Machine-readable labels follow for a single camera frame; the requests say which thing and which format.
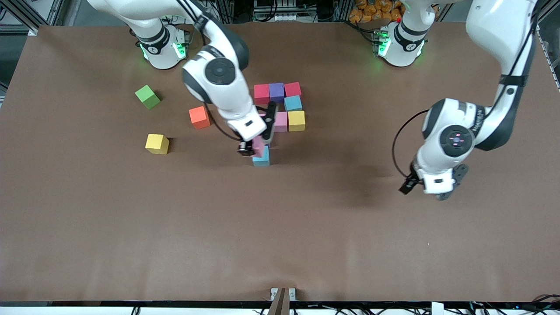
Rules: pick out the red foam cube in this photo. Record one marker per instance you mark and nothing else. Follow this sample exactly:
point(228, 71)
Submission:
point(261, 93)
point(292, 89)

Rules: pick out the cyan foam cube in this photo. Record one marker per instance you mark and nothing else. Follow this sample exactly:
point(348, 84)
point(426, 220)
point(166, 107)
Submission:
point(293, 103)
point(261, 161)

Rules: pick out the pink foam cube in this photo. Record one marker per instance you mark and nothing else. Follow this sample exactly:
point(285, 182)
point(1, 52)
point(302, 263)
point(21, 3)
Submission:
point(282, 121)
point(259, 148)

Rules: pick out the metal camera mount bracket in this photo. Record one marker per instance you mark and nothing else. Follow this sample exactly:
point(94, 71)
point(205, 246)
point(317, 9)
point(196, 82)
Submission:
point(283, 295)

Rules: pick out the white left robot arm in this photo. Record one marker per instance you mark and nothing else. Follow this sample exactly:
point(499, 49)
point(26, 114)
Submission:
point(455, 140)

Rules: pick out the white rack equipment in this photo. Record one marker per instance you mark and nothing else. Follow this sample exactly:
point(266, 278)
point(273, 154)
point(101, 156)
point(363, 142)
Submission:
point(275, 11)

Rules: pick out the orange foam cube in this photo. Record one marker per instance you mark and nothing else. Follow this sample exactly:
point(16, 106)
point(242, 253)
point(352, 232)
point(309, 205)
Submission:
point(199, 117)

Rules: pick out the yellow foam cube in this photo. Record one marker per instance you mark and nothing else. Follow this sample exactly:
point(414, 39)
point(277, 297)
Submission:
point(296, 121)
point(156, 144)

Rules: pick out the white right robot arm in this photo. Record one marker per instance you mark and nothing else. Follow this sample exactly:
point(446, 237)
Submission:
point(218, 78)

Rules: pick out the white power strip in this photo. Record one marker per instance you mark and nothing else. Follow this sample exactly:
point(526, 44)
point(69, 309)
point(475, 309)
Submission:
point(175, 19)

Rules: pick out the orange packaged goods pile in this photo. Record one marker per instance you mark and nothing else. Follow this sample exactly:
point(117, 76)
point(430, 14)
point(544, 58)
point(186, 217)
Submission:
point(372, 11)

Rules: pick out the green foam cube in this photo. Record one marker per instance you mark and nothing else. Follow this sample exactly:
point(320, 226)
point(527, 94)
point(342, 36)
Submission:
point(148, 97)

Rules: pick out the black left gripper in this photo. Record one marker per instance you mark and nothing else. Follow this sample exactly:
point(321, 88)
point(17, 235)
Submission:
point(407, 186)

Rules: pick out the dented purple foam cube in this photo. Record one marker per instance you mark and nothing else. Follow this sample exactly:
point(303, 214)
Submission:
point(277, 92)

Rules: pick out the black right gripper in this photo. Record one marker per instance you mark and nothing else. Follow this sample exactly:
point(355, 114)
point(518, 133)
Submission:
point(246, 148)

